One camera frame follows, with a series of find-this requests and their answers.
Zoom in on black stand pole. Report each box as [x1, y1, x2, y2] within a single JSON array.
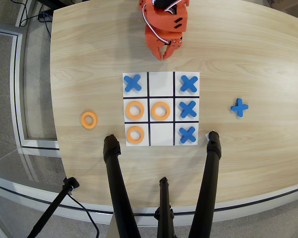
[[26, 177, 80, 238]]

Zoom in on black cable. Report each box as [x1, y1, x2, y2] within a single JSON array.
[[67, 193, 100, 238]]

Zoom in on orange foam ring piece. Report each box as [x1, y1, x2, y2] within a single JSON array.
[[151, 101, 171, 121], [80, 111, 98, 129], [126, 125, 145, 144], [125, 101, 145, 120]]

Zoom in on white metal floor frame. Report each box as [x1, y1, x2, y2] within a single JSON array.
[[0, 21, 62, 151]]

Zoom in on thin black tripod leg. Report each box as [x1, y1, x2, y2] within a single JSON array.
[[153, 177, 176, 238]]

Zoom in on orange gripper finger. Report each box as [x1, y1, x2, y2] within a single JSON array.
[[150, 44, 165, 61], [163, 39, 184, 60]]

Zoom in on black camera tripod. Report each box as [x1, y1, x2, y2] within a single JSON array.
[[0, 173, 298, 228]]

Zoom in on white tic-tac-toe board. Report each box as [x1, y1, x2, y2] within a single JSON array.
[[122, 71, 201, 147]]

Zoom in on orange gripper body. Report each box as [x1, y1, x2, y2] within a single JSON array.
[[145, 24, 185, 50]]

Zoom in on black floor cables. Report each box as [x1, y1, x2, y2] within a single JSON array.
[[19, 0, 53, 38]]

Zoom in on blue foam cross piece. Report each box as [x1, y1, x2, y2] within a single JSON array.
[[180, 75, 199, 94], [179, 100, 198, 119], [123, 74, 142, 93], [230, 98, 249, 118], [179, 126, 198, 144]]

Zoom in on black furniture frame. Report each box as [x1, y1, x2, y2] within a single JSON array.
[[36, 0, 90, 8]]

